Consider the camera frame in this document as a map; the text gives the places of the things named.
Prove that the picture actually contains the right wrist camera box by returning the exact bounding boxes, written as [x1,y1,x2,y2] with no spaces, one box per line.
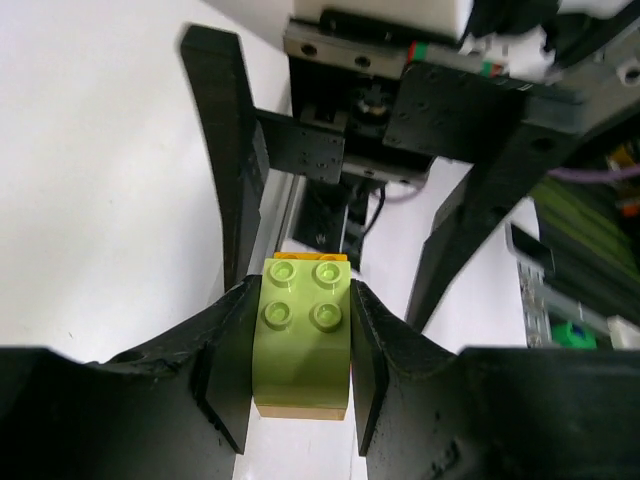
[293,0,473,40]

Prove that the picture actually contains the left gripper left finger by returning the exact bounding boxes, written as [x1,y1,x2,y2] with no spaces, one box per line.
[1,275,261,479]

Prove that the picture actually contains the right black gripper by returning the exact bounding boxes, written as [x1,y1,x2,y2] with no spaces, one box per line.
[179,12,582,330]

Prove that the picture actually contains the yellow green lego stack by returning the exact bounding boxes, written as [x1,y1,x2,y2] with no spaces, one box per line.
[254,251,350,424]

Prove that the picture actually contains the aluminium rail frame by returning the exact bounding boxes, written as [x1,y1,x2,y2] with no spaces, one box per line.
[249,170,313,274]

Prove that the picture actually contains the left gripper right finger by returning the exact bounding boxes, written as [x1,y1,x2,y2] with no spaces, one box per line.
[350,281,639,479]

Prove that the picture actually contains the light green arched lego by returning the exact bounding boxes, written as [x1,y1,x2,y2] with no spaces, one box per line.
[251,258,351,409]

